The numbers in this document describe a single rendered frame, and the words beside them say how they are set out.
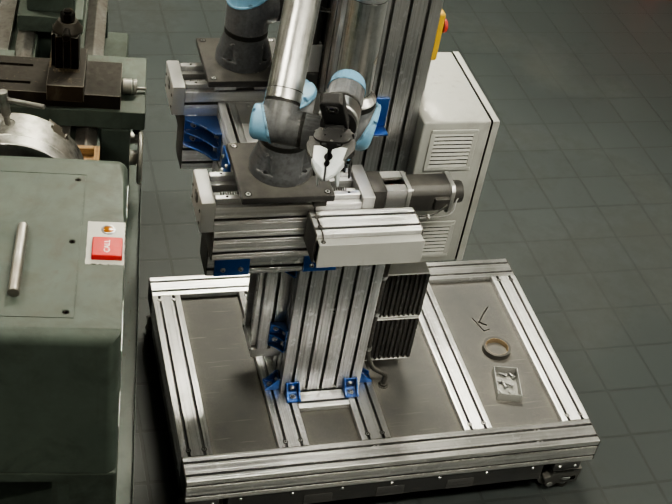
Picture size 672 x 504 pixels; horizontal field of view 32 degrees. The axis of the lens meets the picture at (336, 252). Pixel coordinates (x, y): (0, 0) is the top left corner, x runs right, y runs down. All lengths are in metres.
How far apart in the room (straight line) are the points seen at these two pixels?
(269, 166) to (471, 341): 1.35
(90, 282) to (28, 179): 0.35
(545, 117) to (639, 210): 0.71
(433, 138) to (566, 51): 3.13
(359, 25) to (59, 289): 0.84
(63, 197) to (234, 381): 1.24
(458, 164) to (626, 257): 1.83
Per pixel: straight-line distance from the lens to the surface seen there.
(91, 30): 3.92
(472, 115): 3.06
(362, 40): 2.59
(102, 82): 3.46
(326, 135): 2.23
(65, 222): 2.50
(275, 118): 2.43
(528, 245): 4.72
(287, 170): 2.77
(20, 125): 2.81
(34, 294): 2.34
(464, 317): 3.99
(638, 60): 6.20
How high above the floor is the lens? 2.83
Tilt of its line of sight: 39 degrees down
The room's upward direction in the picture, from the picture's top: 10 degrees clockwise
